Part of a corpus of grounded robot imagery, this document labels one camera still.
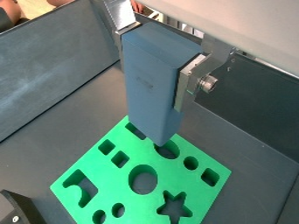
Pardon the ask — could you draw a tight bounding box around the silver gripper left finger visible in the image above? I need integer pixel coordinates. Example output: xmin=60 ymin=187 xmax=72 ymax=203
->
xmin=103 ymin=0 xmax=140 ymax=65

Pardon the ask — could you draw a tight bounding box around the person in background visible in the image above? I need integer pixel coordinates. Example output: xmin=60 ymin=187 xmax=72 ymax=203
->
xmin=0 ymin=0 xmax=74 ymax=32

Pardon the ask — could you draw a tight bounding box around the green shape sorter board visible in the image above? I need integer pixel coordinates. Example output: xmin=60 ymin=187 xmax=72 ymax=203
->
xmin=51 ymin=118 xmax=231 ymax=224

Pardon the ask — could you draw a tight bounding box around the black corner fixture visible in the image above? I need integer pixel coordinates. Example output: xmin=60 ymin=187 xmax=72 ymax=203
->
xmin=0 ymin=190 xmax=47 ymax=224

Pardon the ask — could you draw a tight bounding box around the grey-blue rectangular block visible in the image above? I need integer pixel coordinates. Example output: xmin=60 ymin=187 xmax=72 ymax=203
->
xmin=122 ymin=22 xmax=202 ymax=146

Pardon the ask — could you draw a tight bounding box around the dark grey bin wall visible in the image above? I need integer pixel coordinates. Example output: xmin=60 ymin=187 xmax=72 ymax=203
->
xmin=0 ymin=0 xmax=119 ymax=142

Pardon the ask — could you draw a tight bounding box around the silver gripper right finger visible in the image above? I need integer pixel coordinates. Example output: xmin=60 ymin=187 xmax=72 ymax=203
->
xmin=174 ymin=34 xmax=236 ymax=112

